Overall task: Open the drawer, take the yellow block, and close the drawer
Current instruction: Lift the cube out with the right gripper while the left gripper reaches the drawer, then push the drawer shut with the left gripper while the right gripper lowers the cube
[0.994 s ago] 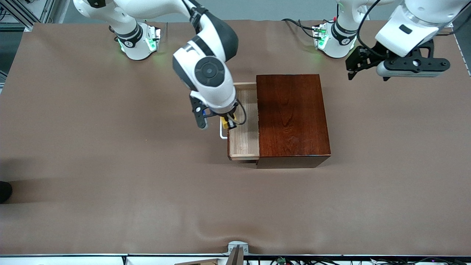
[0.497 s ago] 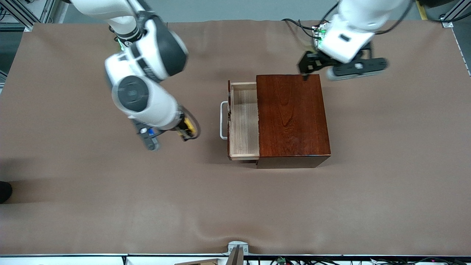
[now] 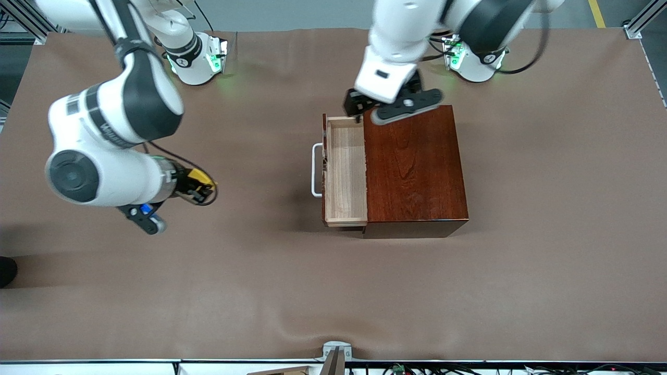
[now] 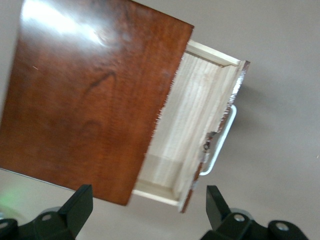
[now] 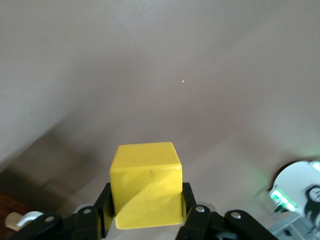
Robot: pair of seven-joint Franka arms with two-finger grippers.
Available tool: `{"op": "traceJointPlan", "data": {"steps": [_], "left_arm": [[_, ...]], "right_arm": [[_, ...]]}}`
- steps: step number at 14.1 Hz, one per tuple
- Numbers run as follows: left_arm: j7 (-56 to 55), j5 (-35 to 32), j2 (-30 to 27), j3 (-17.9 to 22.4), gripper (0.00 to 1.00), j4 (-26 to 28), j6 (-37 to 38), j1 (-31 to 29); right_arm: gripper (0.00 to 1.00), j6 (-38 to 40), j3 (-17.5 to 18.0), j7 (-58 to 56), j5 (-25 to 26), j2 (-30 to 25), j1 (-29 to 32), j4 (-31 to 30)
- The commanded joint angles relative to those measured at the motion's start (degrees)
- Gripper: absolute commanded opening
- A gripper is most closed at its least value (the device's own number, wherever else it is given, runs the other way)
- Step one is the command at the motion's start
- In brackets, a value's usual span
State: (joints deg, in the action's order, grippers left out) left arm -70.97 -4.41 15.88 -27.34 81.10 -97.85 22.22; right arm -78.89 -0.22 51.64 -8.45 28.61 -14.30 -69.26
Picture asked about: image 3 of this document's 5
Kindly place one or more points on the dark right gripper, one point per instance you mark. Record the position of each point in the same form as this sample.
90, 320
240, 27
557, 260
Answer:
182, 183

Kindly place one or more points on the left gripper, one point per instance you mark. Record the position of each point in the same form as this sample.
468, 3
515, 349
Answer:
353, 103

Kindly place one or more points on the yellow block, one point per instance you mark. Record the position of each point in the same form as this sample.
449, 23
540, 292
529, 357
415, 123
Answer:
200, 177

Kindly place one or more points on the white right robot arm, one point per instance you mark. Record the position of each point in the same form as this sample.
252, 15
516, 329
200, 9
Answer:
120, 172

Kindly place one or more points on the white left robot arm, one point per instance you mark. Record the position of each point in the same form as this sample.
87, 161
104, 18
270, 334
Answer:
406, 26

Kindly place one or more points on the dark brown wooden cabinet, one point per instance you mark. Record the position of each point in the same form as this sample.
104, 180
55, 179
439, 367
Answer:
417, 172

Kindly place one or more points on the brown table cloth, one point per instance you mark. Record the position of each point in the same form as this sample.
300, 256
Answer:
260, 286

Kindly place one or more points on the brown flat board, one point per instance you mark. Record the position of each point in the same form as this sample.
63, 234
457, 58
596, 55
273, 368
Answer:
284, 371

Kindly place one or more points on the black round object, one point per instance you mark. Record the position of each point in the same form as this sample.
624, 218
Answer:
6, 271

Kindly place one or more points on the grey metal camera bracket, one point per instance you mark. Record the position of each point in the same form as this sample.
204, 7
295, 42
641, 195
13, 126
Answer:
336, 351

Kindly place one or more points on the aluminium frame structure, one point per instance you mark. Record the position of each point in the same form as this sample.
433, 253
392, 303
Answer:
15, 21

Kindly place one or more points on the aluminium profile post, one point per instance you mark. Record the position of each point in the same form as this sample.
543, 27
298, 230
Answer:
643, 18

